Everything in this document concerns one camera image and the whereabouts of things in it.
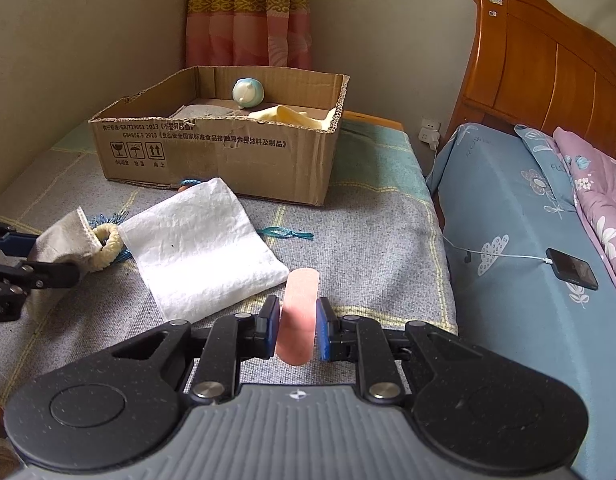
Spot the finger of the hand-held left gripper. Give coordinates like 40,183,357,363
0,259,81,292
0,212,41,257

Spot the cream scrunchie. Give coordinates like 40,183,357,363
89,223,124,274

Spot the light blue plush toy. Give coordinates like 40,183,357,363
232,78,265,110

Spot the wooden bed frame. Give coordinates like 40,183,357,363
344,110,405,132

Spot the blue ribbon strip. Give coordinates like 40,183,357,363
258,226,315,242

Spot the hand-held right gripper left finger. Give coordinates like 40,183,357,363
112,296,281,405

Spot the blue floral pillow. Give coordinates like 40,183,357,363
514,125,585,217

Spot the pink patterned curtain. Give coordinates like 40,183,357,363
185,0,313,70

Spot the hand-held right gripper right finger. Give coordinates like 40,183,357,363
315,297,481,406

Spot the pink oblong sponge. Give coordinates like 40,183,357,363
279,268,320,367

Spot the grey cloth pouch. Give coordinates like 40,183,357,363
24,206,104,311

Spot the brown cardboard box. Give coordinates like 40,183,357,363
88,66,351,207

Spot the grey lace-edged cloth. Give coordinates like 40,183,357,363
169,104,239,122

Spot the black smartphone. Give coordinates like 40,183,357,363
545,247,600,291

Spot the pale yellow cloth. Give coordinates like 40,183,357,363
247,105,339,134

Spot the wooden headboard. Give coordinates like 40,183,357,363
447,0,616,167

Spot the white charging cable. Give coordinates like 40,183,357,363
432,144,554,264

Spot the pink floral pillow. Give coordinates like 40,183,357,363
553,127,616,272

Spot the white wall charger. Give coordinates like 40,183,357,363
419,118,443,151

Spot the blue floral bed sheet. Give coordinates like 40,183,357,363
425,122,616,480

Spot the white cloth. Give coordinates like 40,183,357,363
118,177,291,324

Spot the blue fringe tassel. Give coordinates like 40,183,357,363
86,214,134,263

